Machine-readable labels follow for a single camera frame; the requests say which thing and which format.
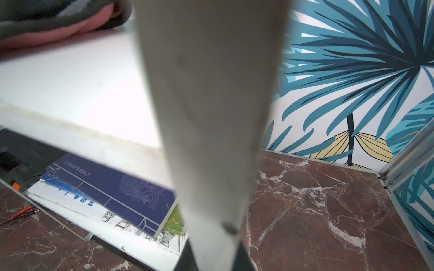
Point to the white two-tier bookshelf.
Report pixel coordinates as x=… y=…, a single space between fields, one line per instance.
x=179 y=96

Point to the pink cloth with black trim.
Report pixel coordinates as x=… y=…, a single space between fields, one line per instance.
x=32 y=23

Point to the dark blue book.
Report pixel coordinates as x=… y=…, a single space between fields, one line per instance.
x=139 y=202

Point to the white green booklet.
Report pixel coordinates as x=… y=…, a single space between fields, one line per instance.
x=173 y=235

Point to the black plastic tool case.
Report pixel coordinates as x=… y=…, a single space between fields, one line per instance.
x=24 y=160

